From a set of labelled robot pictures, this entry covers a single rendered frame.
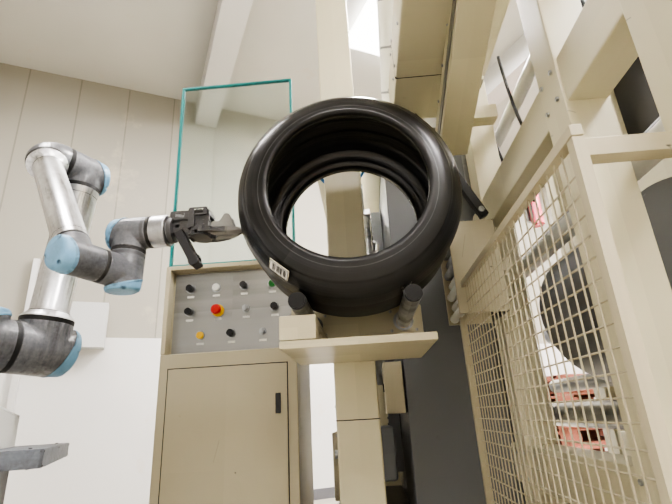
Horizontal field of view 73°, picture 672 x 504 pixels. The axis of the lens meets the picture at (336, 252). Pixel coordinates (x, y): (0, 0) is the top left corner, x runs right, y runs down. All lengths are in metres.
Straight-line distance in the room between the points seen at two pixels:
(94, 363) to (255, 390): 2.29
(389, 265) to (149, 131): 3.85
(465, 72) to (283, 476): 1.46
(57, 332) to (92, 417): 2.38
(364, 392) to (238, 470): 0.64
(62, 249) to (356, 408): 0.89
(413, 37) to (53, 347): 1.38
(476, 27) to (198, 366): 1.50
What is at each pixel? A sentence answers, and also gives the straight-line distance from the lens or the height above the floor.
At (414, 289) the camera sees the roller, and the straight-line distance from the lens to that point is 1.10.
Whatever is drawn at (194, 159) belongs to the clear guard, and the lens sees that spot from 2.28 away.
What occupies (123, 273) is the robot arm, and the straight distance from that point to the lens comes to 1.31.
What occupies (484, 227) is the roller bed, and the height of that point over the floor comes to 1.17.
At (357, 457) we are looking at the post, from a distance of 1.43.
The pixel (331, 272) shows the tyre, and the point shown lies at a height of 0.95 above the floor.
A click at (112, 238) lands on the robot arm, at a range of 1.38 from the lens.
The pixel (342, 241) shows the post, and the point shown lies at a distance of 1.53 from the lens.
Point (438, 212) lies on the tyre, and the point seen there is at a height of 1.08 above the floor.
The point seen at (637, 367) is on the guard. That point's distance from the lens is 0.64.
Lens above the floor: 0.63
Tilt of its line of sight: 20 degrees up
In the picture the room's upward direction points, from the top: 3 degrees counter-clockwise
